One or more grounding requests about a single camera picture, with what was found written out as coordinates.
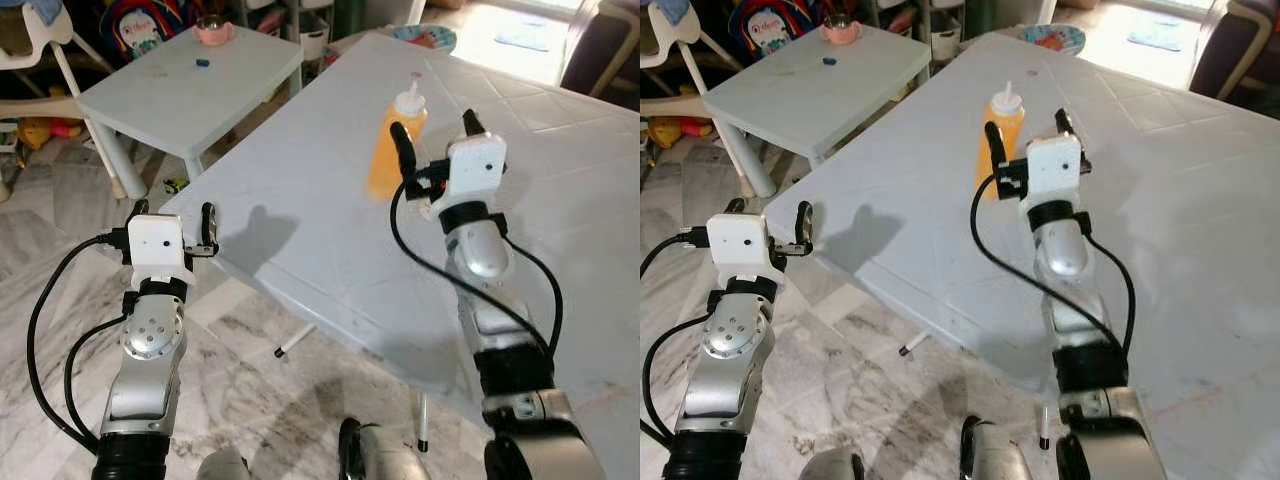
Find orange squeeze bottle white cap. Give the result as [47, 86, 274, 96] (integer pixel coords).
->
[974, 80, 1027, 197]
[366, 80, 429, 201]

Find colourful printed plate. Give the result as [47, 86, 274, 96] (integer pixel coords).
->
[393, 25, 458, 55]
[1020, 25, 1088, 57]

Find large white plastic table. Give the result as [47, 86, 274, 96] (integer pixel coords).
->
[160, 33, 641, 480]
[764, 33, 1280, 480]

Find light door mat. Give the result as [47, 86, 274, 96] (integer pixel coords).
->
[1125, 24, 1183, 52]
[494, 24, 552, 52]

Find yellow toy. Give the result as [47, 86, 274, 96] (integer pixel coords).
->
[18, 117, 84, 150]
[647, 117, 703, 150]

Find small white plastic table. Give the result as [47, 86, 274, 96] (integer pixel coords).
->
[703, 25, 933, 199]
[76, 25, 304, 199]

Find white shelf unit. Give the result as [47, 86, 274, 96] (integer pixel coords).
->
[240, 0, 333, 63]
[870, 0, 967, 63]

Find dark armchair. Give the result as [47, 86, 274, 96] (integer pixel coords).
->
[560, 0, 641, 111]
[1189, 0, 1280, 107]

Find white high chair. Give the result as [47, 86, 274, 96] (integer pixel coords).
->
[0, 0, 103, 121]
[640, 0, 723, 113]

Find colourful children's backpack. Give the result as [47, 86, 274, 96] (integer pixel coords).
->
[100, 0, 193, 57]
[735, 0, 818, 53]

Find pink cup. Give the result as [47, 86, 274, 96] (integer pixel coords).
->
[822, 15, 864, 47]
[194, 15, 237, 47]

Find silver left robot leg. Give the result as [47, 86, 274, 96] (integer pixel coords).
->
[800, 448, 867, 480]
[195, 448, 252, 480]

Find silver robot leg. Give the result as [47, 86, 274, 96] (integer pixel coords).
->
[959, 415, 1037, 480]
[338, 417, 432, 480]
[195, 448, 252, 480]
[800, 448, 867, 480]

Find silver right robot leg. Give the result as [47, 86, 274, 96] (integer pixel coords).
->
[338, 417, 432, 480]
[959, 415, 1037, 480]

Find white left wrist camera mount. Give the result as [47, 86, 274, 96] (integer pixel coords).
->
[128, 213, 198, 292]
[706, 213, 787, 292]

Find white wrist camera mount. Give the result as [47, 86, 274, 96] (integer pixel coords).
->
[1021, 133, 1084, 207]
[706, 213, 787, 292]
[128, 213, 198, 292]
[444, 133, 508, 207]

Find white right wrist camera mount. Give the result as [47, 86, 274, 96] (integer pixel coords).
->
[1021, 133, 1084, 207]
[444, 133, 508, 207]

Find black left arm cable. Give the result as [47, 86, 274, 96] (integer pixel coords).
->
[27, 232, 132, 456]
[641, 317, 713, 443]
[64, 315, 127, 443]
[640, 230, 709, 278]

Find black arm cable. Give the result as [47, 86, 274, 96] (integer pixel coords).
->
[1084, 235, 1139, 353]
[640, 230, 709, 278]
[27, 232, 132, 456]
[389, 180, 554, 356]
[641, 317, 713, 443]
[969, 175, 1127, 353]
[500, 238, 565, 353]
[64, 315, 127, 443]

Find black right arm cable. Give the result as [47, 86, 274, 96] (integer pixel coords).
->
[389, 180, 554, 356]
[969, 175, 1127, 353]
[500, 238, 565, 353]
[1084, 235, 1139, 353]

